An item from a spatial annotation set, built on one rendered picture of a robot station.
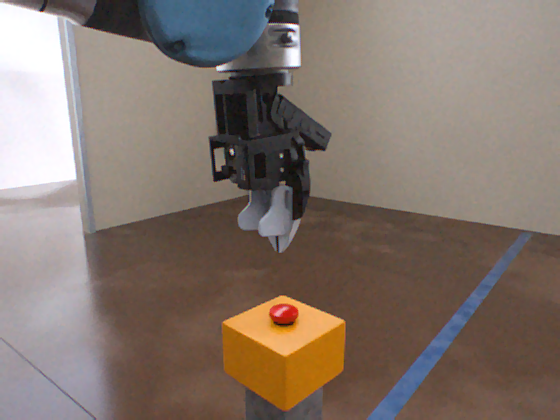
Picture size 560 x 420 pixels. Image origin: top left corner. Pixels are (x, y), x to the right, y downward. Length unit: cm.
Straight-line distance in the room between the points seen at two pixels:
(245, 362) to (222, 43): 41
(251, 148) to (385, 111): 543
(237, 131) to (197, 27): 21
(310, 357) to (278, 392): 6
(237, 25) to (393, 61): 556
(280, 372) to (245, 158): 25
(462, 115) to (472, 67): 53
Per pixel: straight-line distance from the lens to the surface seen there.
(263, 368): 55
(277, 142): 46
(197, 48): 28
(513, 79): 539
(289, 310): 57
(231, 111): 46
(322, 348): 57
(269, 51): 44
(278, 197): 49
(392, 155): 582
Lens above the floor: 136
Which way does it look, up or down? 15 degrees down
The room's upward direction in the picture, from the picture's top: straight up
